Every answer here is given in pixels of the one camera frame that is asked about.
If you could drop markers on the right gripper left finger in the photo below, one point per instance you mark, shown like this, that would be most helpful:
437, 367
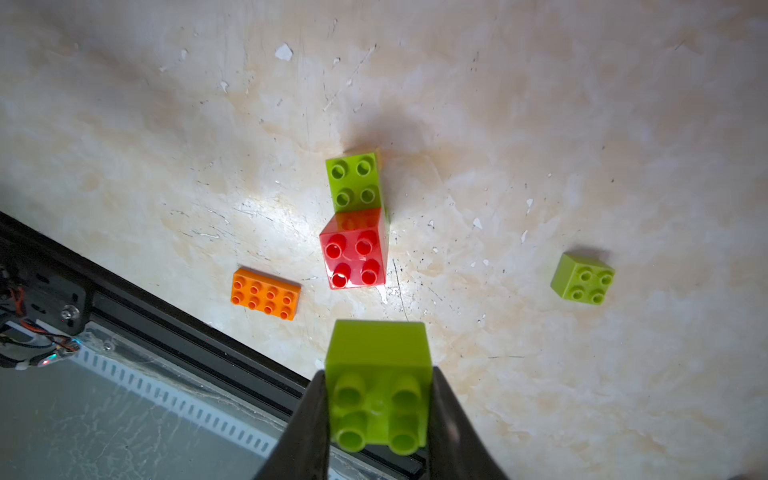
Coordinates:
302, 451

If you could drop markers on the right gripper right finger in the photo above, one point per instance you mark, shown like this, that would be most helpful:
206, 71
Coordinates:
454, 448

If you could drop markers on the small green lego brick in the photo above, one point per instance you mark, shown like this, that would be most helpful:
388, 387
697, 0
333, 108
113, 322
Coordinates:
582, 279
378, 379

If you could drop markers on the orange long lego brick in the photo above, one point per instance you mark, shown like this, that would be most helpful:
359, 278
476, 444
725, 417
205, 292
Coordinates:
264, 293

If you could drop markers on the red lego brick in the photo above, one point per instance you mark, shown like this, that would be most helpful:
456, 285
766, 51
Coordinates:
355, 249

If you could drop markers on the long green lego brick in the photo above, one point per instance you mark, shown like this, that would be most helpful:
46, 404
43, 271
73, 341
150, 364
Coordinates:
354, 182

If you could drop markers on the white slotted cable duct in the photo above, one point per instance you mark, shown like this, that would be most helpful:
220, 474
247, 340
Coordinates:
155, 420

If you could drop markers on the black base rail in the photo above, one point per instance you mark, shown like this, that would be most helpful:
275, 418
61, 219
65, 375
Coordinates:
53, 303

